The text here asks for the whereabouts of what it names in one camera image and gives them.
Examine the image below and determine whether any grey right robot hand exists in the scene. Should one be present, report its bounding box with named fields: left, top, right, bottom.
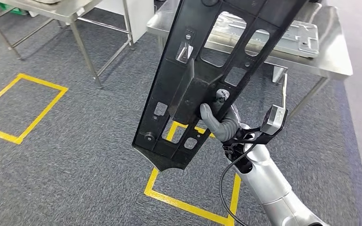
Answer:
left=199, top=89, right=241, bottom=143

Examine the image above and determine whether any black plastic frame part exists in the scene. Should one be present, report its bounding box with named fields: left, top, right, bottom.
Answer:
left=132, top=0, right=308, bottom=172

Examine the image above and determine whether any stainless steel workbench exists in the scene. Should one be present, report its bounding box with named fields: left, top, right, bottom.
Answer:
left=147, top=0, right=354, bottom=121

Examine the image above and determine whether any grey metal fixture plate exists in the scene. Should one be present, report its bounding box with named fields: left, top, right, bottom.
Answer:
left=204, top=12, right=320, bottom=59

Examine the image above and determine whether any stainless steel table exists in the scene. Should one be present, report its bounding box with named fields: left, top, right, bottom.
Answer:
left=0, top=0, right=135, bottom=89

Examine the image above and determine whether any yellow floor tape square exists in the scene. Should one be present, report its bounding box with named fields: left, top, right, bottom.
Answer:
left=0, top=73, right=68, bottom=145

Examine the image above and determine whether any green plastic crate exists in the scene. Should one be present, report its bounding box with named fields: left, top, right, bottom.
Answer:
left=0, top=0, right=29, bottom=16

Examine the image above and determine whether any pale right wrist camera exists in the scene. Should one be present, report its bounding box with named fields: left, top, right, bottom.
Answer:
left=260, top=104, right=288, bottom=136

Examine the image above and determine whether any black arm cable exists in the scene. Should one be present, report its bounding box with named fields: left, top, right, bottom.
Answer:
left=219, top=142, right=258, bottom=226

